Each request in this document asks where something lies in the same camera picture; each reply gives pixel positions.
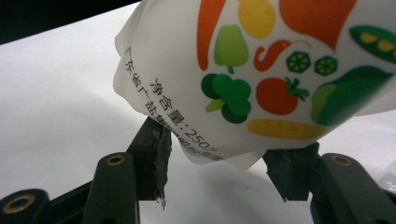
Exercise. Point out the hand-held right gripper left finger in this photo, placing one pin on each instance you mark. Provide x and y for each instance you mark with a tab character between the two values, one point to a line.
151	155

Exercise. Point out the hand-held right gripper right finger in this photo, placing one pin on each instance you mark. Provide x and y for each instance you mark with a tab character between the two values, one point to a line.
292	174

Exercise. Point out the white blue-topped salt bag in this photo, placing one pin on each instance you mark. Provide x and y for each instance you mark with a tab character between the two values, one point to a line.
186	46

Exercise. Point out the white table mat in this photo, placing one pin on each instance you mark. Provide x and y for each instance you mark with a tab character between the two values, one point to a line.
46	109

